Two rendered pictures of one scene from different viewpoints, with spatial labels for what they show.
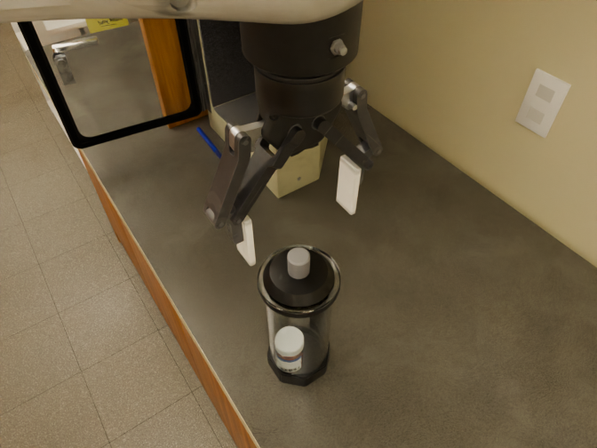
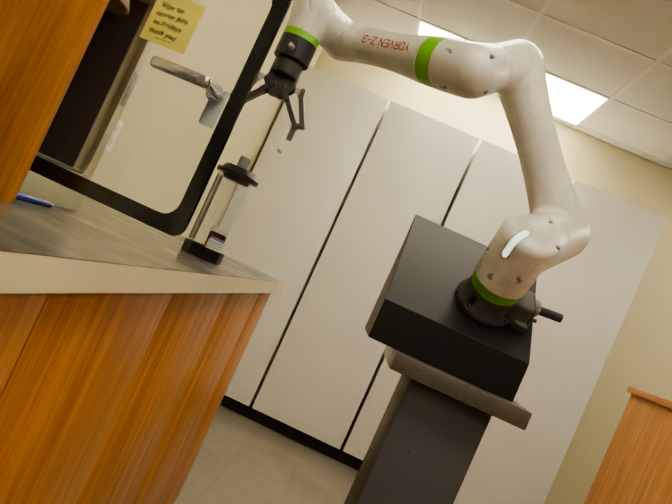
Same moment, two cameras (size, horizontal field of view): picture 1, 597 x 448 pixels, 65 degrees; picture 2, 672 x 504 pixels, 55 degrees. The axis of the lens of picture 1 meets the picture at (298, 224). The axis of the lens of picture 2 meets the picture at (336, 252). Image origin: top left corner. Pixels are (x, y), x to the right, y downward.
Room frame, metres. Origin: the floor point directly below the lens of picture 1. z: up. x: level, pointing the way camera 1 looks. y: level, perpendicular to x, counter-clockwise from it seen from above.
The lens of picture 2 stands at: (1.40, 1.23, 1.03)
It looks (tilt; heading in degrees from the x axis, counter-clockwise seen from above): 2 degrees up; 219
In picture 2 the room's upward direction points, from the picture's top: 24 degrees clockwise
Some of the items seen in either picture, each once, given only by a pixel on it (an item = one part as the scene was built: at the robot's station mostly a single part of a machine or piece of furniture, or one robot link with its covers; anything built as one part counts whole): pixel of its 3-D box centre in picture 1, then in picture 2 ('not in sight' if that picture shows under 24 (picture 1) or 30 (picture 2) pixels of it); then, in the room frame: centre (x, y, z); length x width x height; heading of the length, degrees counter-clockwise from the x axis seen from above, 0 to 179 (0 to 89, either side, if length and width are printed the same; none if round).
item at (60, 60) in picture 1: (64, 69); not in sight; (0.84, 0.46, 1.18); 0.02 x 0.02 x 0.06; 28
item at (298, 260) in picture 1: (298, 271); (240, 169); (0.35, 0.00, 1.18); 0.09 x 0.09 x 0.07
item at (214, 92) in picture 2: not in sight; (186, 77); (0.89, 0.45, 1.20); 0.10 x 0.05 x 0.03; 118
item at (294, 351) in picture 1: (298, 319); (220, 213); (0.35, 0.00, 1.06); 0.11 x 0.11 x 0.21
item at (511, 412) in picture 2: not in sight; (449, 380); (-0.05, 0.54, 0.92); 0.32 x 0.32 x 0.04; 36
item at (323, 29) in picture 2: not in sight; (312, 18); (0.34, 0.00, 1.60); 0.13 x 0.11 x 0.14; 178
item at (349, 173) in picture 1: (347, 185); not in sight; (0.39, -0.06, 1.29); 0.03 x 0.01 x 0.07; 34
